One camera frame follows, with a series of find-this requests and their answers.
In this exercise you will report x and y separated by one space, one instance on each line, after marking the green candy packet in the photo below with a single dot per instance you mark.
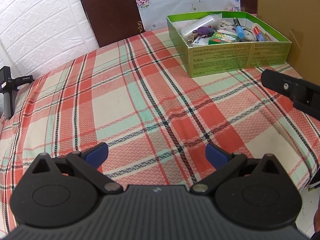
222 37

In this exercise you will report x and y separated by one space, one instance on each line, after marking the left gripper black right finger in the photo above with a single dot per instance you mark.
225 165

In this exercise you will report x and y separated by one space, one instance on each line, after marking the brown cardboard panel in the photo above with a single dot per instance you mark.
297 20

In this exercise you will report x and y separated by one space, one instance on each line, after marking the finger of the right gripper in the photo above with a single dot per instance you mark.
303 94

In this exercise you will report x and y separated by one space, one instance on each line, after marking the purple keychain with gold ring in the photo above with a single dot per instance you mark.
202 32

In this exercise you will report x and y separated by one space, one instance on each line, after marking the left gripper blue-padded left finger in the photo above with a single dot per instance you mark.
84 165

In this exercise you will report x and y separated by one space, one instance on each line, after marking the marker with blue cap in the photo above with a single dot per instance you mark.
238 28

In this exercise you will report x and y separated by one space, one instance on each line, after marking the red plaid bedsheet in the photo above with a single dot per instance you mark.
136 96

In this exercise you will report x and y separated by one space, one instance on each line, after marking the green cardboard box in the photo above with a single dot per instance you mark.
225 57

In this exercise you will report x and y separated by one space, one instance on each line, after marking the black camera on tripod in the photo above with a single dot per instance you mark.
9 89

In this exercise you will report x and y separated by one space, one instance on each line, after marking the white plastic tube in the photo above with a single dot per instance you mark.
209 21

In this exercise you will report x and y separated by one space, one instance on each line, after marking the red and blue glue stick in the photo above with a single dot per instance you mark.
257 32

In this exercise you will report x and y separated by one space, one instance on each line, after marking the blue bordered card pack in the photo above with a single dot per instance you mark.
200 41

